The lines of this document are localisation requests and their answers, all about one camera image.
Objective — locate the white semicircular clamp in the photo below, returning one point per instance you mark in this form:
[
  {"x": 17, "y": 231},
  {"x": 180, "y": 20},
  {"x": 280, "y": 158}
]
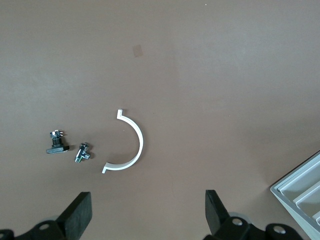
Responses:
[{"x": 142, "y": 140}]

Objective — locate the chrome metal pipe fitting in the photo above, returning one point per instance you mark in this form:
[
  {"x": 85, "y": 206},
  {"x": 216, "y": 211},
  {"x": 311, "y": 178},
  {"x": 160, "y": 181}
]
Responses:
[{"x": 82, "y": 151}]

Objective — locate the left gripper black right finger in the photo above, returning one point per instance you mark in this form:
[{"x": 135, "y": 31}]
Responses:
[{"x": 215, "y": 212}]

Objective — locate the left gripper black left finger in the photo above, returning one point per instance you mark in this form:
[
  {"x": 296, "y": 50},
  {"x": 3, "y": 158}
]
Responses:
[{"x": 77, "y": 215}]

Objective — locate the black switch component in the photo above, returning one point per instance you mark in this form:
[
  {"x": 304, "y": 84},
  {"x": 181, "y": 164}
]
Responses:
[{"x": 56, "y": 149}]

